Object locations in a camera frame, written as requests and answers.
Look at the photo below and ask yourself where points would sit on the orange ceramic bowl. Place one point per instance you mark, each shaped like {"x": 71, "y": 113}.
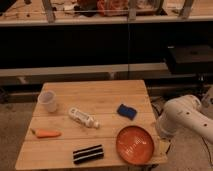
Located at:
{"x": 134, "y": 145}

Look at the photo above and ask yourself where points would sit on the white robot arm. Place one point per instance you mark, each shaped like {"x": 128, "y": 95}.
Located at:
{"x": 185, "y": 111}

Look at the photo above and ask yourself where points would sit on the blue sponge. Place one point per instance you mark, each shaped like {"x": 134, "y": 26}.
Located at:
{"x": 126, "y": 111}

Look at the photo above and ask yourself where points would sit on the white plastic bottle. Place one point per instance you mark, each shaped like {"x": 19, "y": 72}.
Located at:
{"x": 83, "y": 118}

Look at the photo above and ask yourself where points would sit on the clear plastic cup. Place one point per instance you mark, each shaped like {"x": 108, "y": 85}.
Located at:
{"x": 48, "y": 100}

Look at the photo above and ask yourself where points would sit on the black white striped block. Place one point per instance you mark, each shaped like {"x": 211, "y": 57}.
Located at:
{"x": 88, "y": 154}

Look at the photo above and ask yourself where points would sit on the orange object on shelf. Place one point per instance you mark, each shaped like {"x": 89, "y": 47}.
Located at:
{"x": 104, "y": 7}

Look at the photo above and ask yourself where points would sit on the orange toy carrot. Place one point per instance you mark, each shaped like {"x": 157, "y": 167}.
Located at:
{"x": 40, "y": 133}

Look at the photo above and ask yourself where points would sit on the black box on shelf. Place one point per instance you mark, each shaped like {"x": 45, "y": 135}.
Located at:
{"x": 195, "y": 59}

